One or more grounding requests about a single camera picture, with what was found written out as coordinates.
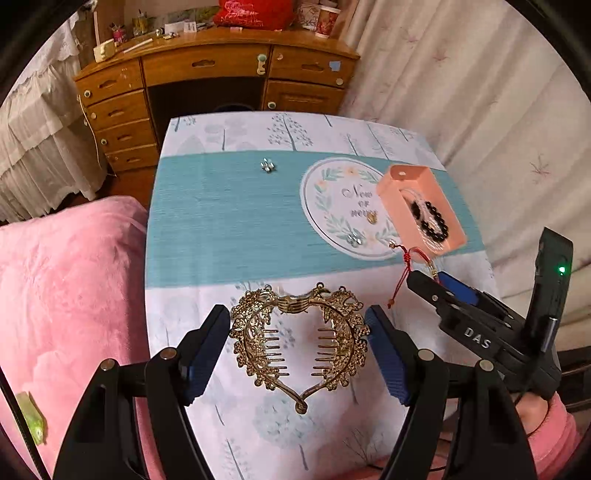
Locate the red string bracelet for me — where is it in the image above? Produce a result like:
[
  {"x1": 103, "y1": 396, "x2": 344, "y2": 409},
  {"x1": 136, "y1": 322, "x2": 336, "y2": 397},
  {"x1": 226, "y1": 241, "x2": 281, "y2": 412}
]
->
[{"x1": 387, "y1": 240, "x2": 441, "y2": 308}]

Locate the tree print tablecloth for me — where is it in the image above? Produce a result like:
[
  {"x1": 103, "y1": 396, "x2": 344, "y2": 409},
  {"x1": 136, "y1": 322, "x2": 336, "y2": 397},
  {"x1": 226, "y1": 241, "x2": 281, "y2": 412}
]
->
[{"x1": 144, "y1": 112, "x2": 502, "y2": 480}]

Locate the red plastic bag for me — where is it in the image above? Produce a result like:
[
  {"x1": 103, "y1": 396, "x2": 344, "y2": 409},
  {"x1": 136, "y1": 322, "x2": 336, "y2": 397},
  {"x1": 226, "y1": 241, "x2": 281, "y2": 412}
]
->
[{"x1": 213, "y1": 0, "x2": 297, "y2": 30}]

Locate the gold filigree hair clip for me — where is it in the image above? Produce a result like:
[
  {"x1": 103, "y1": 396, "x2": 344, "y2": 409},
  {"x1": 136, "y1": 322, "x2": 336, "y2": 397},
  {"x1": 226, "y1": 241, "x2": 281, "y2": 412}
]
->
[{"x1": 229, "y1": 284, "x2": 371, "y2": 415}]

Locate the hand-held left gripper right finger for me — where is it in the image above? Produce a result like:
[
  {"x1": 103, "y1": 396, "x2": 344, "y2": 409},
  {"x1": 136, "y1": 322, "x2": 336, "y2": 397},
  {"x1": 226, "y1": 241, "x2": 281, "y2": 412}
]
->
[{"x1": 364, "y1": 305, "x2": 539, "y2": 480}]

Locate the pink fleece blanket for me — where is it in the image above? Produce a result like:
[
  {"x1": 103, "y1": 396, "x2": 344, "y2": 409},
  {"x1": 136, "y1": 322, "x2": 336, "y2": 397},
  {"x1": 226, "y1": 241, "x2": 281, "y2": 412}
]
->
[{"x1": 0, "y1": 196, "x2": 160, "y2": 480}]

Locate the white lace cover cloth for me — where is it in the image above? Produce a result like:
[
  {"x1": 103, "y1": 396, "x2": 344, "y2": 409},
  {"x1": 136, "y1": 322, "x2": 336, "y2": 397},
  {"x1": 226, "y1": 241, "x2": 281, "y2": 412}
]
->
[{"x1": 0, "y1": 9, "x2": 110, "y2": 223}]

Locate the wooden desk with drawers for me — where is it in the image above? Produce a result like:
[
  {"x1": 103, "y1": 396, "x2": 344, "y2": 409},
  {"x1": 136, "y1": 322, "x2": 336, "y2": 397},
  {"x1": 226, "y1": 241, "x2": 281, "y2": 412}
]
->
[{"x1": 74, "y1": 34, "x2": 361, "y2": 205}]

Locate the red paper cup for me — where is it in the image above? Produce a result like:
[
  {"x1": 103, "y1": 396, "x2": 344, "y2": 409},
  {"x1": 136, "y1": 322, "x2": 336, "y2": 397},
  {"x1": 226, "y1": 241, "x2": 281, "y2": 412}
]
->
[{"x1": 315, "y1": 6, "x2": 342, "y2": 39}]

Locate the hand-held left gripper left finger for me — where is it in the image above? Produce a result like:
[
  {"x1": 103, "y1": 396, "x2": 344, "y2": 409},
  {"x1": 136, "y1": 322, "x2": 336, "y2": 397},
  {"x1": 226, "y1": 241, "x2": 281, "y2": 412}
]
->
[{"x1": 52, "y1": 305, "x2": 230, "y2": 480}]

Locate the black bead bracelet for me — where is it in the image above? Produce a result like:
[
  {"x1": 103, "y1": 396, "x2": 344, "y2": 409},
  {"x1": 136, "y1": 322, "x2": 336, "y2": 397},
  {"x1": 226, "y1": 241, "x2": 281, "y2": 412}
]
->
[{"x1": 409, "y1": 198, "x2": 450, "y2": 242}]

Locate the white leaf print curtain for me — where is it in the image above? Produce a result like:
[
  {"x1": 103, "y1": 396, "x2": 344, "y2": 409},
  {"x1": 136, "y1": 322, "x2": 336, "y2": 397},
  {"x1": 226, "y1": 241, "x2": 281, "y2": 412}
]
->
[{"x1": 336, "y1": 0, "x2": 591, "y2": 335}]

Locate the green plastic wrapper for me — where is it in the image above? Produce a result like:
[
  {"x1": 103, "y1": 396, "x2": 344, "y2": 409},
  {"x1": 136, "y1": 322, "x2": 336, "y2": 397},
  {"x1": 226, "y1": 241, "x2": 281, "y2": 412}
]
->
[{"x1": 16, "y1": 392, "x2": 47, "y2": 446}]

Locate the patterned ceramic jar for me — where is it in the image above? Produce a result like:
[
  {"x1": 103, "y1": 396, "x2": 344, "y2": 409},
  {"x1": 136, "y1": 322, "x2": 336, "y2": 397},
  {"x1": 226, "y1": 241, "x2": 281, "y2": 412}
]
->
[{"x1": 295, "y1": 1, "x2": 322, "y2": 31}]

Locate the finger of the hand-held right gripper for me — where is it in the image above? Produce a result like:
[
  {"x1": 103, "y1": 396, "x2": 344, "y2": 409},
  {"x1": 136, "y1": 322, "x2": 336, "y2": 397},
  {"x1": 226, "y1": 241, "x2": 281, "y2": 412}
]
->
[
  {"x1": 436, "y1": 271, "x2": 527, "y2": 325},
  {"x1": 405, "y1": 270, "x2": 465, "y2": 320}
]

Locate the pink plastic tray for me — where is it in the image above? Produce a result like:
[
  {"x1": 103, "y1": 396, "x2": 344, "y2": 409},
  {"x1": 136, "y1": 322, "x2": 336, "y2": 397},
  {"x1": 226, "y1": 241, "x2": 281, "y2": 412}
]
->
[{"x1": 375, "y1": 164, "x2": 467, "y2": 255}]

